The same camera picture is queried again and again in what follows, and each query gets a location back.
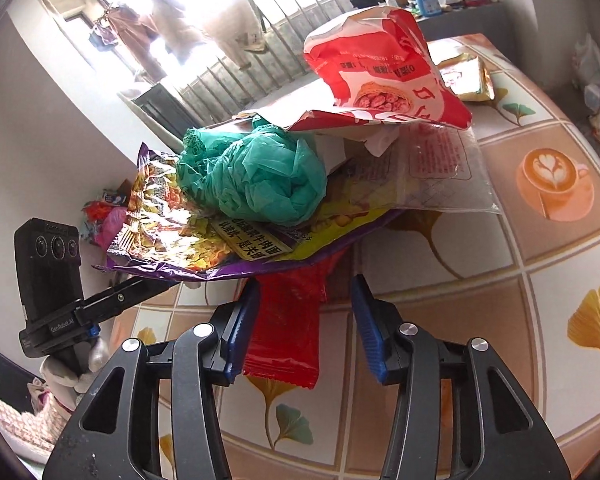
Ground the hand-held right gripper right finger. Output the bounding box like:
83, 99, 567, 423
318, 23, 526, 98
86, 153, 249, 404
350, 274, 571, 480

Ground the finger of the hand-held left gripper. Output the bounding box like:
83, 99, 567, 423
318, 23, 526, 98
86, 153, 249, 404
75, 280, 181, 326

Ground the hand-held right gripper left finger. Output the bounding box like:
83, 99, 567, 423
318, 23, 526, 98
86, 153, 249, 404
42, 277, 261, 480

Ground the red snack wrapper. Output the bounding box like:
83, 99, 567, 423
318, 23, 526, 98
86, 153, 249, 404
242, 262, 333, 391

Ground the purple noodle packet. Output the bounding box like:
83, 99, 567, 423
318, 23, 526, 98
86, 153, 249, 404
105, 142, 406, 281

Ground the green plastic bag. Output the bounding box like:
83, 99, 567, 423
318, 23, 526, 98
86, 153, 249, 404
175, 115, 328, 226

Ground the clear plastic wrapper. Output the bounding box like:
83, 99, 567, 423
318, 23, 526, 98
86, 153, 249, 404
330, 122, 501, 216

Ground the red white snack bag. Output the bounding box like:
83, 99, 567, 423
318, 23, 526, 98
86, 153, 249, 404
302, 7, 473, 131

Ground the gold foil packet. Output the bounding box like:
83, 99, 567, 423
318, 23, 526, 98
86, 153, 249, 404
437, 55, 498, 103

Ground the person's left forearm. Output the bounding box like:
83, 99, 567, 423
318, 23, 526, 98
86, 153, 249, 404
0, 357, 88, 463

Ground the pile of colourful packets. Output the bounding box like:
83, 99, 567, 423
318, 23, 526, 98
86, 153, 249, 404
82, 180, 132, 250

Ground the dark cloth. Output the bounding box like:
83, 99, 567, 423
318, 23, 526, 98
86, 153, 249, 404
0, 342, 46, 411

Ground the purple hanging garment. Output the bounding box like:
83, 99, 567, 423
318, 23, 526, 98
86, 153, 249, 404
91, 19, 120, 52

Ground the brown hanging jacket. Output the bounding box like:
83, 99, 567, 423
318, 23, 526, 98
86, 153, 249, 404
107, 0, 206, 68

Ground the metal window railing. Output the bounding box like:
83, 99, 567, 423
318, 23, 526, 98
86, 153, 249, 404
177, 0, 396, 111

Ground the beige hanging cloth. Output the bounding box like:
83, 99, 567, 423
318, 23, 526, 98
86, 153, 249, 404
200, 0, 272, 70

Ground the grey cabinet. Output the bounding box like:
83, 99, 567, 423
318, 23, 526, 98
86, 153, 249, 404
417, 2, 511, 47

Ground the heap of plastic bags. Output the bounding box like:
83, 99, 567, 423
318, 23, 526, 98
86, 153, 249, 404
574, 34, 600, 148

